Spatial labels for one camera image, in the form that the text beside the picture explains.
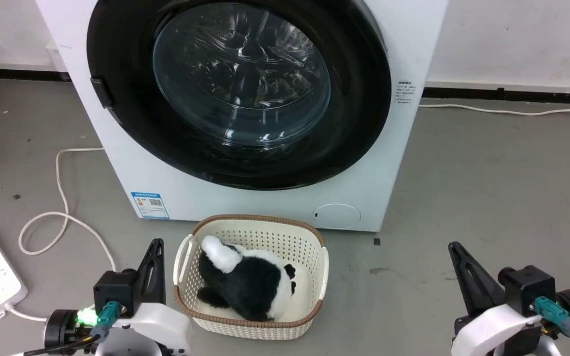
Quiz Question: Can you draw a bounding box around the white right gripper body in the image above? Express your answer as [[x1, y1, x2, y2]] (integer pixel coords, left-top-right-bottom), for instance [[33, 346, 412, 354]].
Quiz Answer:
[[450, 303, 563, 356]]

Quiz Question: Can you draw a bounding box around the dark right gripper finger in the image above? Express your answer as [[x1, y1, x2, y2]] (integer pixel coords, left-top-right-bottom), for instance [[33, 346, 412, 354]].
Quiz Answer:
[[448, 242, 488, 318], [453, 241, 507, 311]]

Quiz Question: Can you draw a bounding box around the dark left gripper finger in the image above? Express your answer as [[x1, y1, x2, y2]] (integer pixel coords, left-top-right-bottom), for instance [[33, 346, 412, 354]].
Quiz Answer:
[[136, 242, 156, 303], [149, 238, 166, 305]]

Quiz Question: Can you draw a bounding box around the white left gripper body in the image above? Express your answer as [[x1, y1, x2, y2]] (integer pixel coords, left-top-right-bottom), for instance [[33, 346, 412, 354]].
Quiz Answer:
[[96, 302, 192, 356]]

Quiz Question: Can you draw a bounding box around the white washing machine body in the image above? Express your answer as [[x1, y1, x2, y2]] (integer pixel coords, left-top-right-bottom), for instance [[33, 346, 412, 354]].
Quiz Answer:
[[35, 0, 449, 233]]

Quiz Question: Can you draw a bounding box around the black round washer door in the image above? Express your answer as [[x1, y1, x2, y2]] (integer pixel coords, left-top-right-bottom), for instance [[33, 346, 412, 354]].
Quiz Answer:
[[86, 0, 392, 191]]

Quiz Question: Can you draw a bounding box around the blue energy label sticker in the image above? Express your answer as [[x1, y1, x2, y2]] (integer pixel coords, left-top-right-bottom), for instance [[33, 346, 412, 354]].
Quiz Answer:
[[131, 192, 170, 220]]

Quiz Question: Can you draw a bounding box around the black and white panda plush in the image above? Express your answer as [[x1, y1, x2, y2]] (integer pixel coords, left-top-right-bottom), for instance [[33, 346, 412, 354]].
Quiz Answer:
[[197, 235, 297, 322]]

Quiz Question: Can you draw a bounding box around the cream laundry basket brown rim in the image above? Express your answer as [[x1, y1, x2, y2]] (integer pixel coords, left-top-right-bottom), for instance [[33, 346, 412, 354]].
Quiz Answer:
[[173, 214, 330, 341]]

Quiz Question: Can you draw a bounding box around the round white filter cover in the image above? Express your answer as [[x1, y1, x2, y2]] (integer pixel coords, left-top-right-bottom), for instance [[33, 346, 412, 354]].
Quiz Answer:
[[313, 203, 362, 229]]

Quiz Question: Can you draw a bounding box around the small printed text sticker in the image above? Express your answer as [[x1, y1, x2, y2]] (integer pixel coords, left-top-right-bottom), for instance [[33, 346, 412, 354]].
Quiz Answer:
[[396, 81, 417, 106]]

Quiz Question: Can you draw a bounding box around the white power cable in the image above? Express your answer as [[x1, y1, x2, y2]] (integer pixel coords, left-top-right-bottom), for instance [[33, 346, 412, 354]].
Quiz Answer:
[[419, 100, 570, 117], [18, 147, 117, 271], [5, 304, 49, 322]]

